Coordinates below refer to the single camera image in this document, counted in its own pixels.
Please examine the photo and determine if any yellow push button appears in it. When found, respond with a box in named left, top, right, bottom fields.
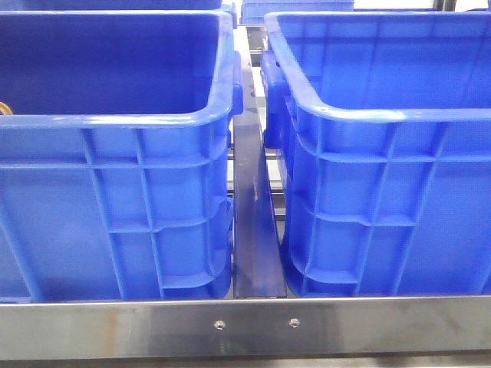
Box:
left=0, top=102, right=13, bottom=115

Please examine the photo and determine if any blue plastic crate left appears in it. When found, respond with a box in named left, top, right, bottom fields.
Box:
left=1, top=11, right=242, bottom=304

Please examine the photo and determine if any blue plastic crate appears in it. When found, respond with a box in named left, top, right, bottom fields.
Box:
left=1, top=11, right=242, bottom=304
left=263, top=11, right=490, bottom=297

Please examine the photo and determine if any blue plastic crate right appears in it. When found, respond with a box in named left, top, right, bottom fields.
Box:
left=263, top=11, right=490, bottom=297

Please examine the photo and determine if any blue crate far centre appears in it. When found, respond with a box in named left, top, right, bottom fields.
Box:
left=240, top=0, right=354, bottom=25

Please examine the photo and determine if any blue crate far left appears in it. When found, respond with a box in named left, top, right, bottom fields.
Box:
left=1, top=0, right=236, bottom=17

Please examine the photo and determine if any steel front shelf rail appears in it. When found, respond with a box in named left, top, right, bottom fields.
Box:
left=1, top=296, right=490, bottom=360

